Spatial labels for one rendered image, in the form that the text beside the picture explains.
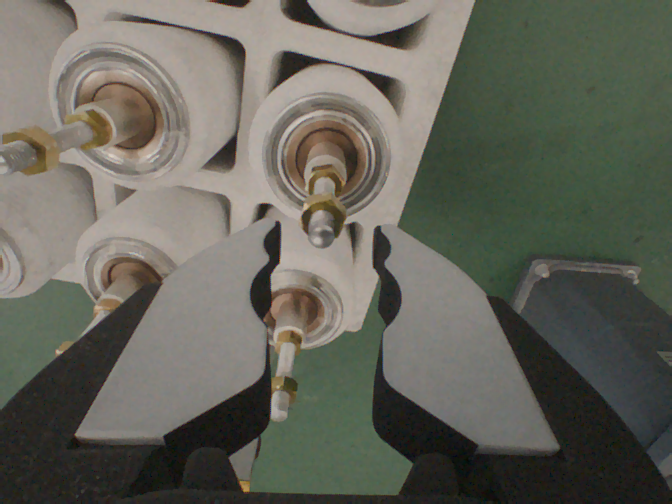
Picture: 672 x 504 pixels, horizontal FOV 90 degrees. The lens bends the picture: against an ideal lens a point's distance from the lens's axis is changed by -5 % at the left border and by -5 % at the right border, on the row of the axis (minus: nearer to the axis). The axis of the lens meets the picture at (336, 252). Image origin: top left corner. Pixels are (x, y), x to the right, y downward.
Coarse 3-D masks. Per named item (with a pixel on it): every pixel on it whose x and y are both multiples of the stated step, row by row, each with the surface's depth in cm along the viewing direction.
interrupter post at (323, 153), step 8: (320, 144) 20; (328, 144) 20; (312, 152) 19; (320, 152) 18; (328, 152) 18; (336, 152) 19; (312, 160) 18; (320, 160) 18; (328, 160) 18; (336, 160) 18; (344, 160) 20; (336, 168) 18; (344, 168) 18; (304, 176) 18; (344, 176) 18; (344, 184) 19
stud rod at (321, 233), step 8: (320, 184) 16; (328, 184) 16; (320, 192) 15; (328, 192) 15; (312, 216) 13; (320, 216) 13; (328, 216) 13; (312, 224) 13; (320, 224) 12; (328, 224) 13; (312, 232) 12; (320, 232) 12; (328, 232) 12; (312, 240) 13; (320, 240) 13; (328, 240) 13; (320, 248) 13
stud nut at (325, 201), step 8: (312, 200) 13; (320, 200) 13; (328, 200) 13; (336, 200) 14; (304, 208) 13; (312, 208) 13; (320, 208) 13; (328, 208) 13; (336, 208) 13; (344, 208) 14; (304, 216) 14; (336, 216) 14; (344, 216) 14; (304, 224) 14; (336, 224) 14; (336, 232) 14
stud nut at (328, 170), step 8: (312, 168) 17; (320, 168) 17; (328, 168) 17; (312, 176) 17; (320, 176) 17; (328, 176) 17; (336, 176) 17; (312, 184) 17; (336, 184) 17; (312, 192) 17; (336, 192) 17
